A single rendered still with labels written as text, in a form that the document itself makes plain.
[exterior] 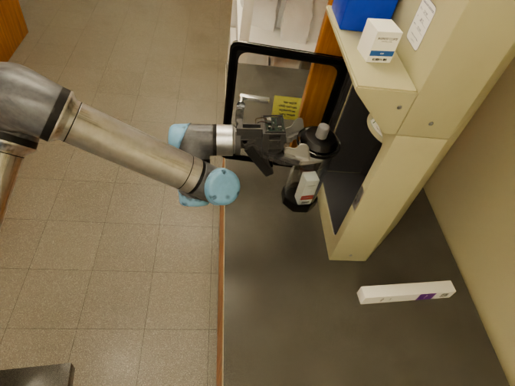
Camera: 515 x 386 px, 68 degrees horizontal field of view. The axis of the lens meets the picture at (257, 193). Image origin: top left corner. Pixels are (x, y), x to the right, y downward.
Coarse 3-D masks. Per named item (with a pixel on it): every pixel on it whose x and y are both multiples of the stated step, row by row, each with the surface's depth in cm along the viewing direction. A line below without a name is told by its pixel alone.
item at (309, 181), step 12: (300, 132) 94; (300, 168) 96; (312, 168) 94; (324, 168) 95; (288, 180) 103; (300, 180) 98; (312, 180) 97; (288, 192) 104; (300, 192) 101; (312, 192) 101; (300, 204) 105
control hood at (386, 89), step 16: (336, 32) 78; (352, 32) 79; (352, 48) 74; (352, 64) 70; (368, 64) 71; (384, 64) 72; (400, 64) 73; (352, 80) 69; (368, 80) 67; (384, 80) 68; (400, 80) 69; (368, 96) 67; (384, 96) 68; (400, 96) 68; (384, 112) 70; (400, 112) 70; (384, 128) 73
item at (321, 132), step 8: (312, 128) 94; (320, 128) 89; (328, 128) 90; (304, 136) 92; (312, 136) 91; (320, 136) 91; (328, 136) 92; (312, 144) 90; (320, 144) 90; (328, 144) 90; (336, 144) 92; (320, 152) 90; (328, 152) 90
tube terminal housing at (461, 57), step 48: (432, 0) 65; (480, 0) 55; (432, 48) 64; (480, 48) 61; (432, 96) 68; (480, 96) 73; (384, 144) 79; (432, 144) 77; (384, 192) 88; (336, 240) 104
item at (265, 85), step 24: (288, 48) 95; (240, 72) 100; (264, 72) 100; (288, 72) 99; (312, 72) 99; (336, 72) 99; (240, 96) 106; (264, 96) 105; (288, 96) 105; (312, 96) 105; (288, 120) 111; (312, 120) 111; (288, 144) 118
